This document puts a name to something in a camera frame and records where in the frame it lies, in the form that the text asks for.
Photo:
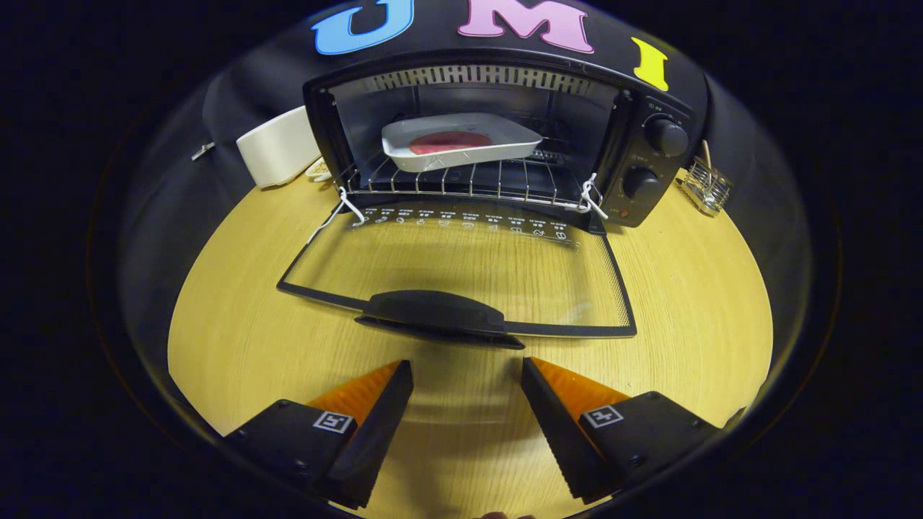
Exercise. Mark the pink meat slice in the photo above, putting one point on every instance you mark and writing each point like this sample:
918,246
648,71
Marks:
451,142

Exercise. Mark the black toaster oven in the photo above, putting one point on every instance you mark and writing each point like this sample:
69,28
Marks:
645,162

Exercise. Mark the white bread toaster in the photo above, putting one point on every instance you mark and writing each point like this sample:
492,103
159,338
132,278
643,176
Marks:
277,151

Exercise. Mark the white rectangular plate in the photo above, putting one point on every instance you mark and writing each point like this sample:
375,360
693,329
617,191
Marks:
433,158

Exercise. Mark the wooden stick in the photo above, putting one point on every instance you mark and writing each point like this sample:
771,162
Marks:
707,155

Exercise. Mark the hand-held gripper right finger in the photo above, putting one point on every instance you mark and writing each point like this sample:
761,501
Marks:
555,425

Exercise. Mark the silver metal clip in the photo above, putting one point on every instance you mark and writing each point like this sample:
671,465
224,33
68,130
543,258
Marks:
202,151

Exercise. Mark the small white dish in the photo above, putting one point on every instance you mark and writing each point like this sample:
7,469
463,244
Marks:
317,171

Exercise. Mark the metal oven rack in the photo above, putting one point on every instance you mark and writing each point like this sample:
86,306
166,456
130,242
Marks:
469,184

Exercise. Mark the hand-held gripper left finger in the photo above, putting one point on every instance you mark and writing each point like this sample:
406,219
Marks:
375,425

